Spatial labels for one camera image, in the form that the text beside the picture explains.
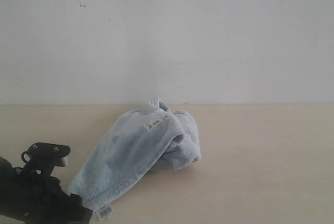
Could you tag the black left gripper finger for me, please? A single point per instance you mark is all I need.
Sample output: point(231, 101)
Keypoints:
point(81, 211)

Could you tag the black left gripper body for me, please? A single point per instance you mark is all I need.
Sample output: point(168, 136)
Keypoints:
point(33, 199)

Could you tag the light blue fluffy towel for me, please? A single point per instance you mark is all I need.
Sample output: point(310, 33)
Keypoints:
point(149, 139)

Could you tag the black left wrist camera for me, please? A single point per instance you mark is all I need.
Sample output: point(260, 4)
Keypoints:
point(44, 157)

